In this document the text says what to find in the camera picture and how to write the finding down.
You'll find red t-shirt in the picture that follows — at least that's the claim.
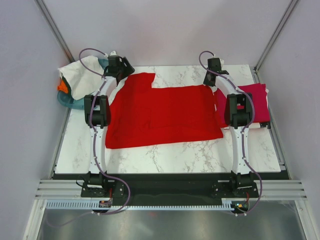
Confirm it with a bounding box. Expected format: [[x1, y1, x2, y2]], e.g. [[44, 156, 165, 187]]
[[105, 72, 223, 149], [213, 89, 228, 128]]

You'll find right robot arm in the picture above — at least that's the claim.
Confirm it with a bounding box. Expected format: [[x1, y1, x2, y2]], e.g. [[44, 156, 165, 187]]
[[204, 68, 255, 197]]

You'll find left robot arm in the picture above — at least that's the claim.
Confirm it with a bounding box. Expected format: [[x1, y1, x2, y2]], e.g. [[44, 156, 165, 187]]
[[81, 54, 135, 198]]

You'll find folded red t-shirt in stack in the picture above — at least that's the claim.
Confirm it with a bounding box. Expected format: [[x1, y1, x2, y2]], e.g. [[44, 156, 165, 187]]
[[213, 89, 228, 128]]

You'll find white t-shirt in basket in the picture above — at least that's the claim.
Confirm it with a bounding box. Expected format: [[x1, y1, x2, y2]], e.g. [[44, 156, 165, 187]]
[[58, 60, 102, 100]]

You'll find dark green garment in basket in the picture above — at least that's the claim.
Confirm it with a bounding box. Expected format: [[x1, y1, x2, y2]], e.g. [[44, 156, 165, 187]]
[[60, 76, 72, 96]]

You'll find orange garment in basket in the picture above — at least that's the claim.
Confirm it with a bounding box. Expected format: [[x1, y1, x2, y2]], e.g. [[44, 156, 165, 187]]
[[57, 79, 69, 94]]

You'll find teal plastic basket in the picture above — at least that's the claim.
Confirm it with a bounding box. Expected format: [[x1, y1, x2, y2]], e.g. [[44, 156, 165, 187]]
[[57, 55, 108, 110]]

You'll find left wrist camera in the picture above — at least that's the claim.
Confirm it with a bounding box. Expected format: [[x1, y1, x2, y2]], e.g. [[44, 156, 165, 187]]
[[107, 50, 123, 68]]

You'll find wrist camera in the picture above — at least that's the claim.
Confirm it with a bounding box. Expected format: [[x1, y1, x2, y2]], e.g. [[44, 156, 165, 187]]
[[207, 57, 223, 73], [107, 50, 123, 68]]

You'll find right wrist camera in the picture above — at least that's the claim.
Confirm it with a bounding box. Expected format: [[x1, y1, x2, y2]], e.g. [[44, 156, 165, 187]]
[[207, 57, 223, 73]]

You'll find left aluminium frame post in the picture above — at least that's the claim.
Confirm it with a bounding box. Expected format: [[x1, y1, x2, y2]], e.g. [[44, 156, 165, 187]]
[[35, 0, 75, 63]]

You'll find aluminium frame post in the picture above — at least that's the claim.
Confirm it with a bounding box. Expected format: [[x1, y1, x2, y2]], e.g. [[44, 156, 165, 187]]
[[253, 0, 300, 74], [35, 0, 75, 63]]

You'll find right aluminium frame post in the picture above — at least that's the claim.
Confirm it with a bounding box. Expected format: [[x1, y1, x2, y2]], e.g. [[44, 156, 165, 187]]
[[253, 0, 300, 74]]

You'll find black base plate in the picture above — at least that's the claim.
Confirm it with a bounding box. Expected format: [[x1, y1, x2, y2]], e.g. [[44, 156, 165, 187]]
[[93, 173, 259, 206]]

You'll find white slotted cable duct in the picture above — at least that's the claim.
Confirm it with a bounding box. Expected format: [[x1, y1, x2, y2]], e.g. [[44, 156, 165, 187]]
[[45, 199, 234, 211]]

